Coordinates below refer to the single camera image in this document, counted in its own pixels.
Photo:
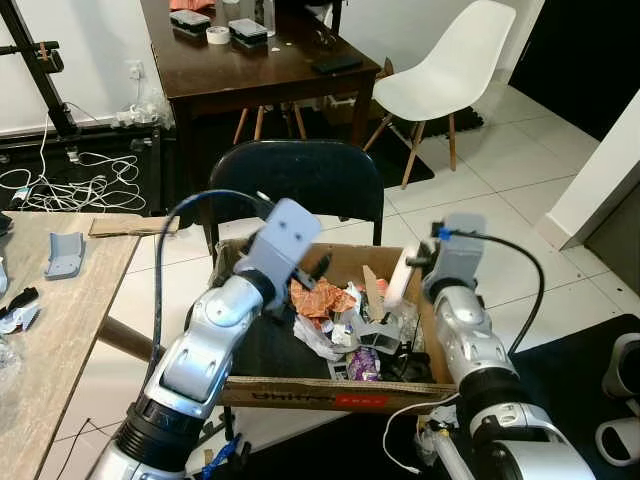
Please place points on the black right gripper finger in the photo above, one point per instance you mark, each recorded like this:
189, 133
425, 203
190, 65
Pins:
414, 262

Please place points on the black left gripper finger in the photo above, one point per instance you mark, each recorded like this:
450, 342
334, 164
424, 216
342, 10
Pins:
327, 264

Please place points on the small white box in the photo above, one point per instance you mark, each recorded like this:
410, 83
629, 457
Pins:
402, 275

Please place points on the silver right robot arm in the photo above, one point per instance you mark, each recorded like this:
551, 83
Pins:
475, 340

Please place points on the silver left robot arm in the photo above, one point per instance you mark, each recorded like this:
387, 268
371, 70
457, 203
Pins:
200, 350

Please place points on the orange crumpled wrapper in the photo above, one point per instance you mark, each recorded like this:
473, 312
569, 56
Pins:
320, 297

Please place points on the upright brown cardboard scrap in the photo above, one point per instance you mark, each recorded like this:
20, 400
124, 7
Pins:
372, 290

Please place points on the white crumpled plastic bag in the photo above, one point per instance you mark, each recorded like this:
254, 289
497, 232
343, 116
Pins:
318, 340

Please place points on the grey plastic shell part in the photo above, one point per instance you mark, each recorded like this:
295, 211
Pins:
375, 330

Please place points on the black chair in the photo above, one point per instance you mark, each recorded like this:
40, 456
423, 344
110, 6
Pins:
290, 180

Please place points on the purple snack wrapper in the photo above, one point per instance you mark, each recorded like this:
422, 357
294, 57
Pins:
362, 365

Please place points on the brown cardboard box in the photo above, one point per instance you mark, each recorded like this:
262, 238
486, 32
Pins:
330, 397

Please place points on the black low cabinet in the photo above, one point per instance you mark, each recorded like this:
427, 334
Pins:
152, 192

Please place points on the flat brown cardboard piece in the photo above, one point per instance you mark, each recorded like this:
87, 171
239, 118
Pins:
130, 226

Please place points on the white shell chair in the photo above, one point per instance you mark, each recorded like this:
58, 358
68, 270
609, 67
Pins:
450, 70

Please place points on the flat black wallet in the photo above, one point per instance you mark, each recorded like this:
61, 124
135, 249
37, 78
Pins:
337, 65

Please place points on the dark brown table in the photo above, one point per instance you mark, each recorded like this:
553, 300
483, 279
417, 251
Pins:
260, 75

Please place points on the grey slipper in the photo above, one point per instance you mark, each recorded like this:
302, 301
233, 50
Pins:
612, 442
612, 370

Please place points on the black plastic case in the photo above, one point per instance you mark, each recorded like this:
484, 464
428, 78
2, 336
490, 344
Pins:
248, 32
190, 22

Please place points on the grey curved plastic part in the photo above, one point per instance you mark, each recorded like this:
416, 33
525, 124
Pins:
63, 255

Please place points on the white tape roll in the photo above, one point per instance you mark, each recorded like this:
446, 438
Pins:
208, 37

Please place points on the light wooden table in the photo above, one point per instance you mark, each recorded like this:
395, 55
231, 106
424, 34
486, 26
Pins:
60, 340

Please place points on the black white gadget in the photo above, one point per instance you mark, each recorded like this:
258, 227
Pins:
20, 300

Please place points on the red cloth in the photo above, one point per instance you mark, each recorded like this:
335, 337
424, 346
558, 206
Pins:
190, 4

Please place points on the black metal stand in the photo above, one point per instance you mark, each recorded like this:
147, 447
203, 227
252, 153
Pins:
45, 75

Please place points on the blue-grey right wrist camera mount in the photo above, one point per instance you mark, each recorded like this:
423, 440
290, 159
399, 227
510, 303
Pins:
460, 255

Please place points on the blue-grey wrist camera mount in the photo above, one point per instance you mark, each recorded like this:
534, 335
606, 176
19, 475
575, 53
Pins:
280, 240
460, 255

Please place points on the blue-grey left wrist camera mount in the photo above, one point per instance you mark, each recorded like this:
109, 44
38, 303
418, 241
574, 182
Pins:
280, 240

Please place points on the white wall socket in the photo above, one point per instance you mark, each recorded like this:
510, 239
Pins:
136, 70

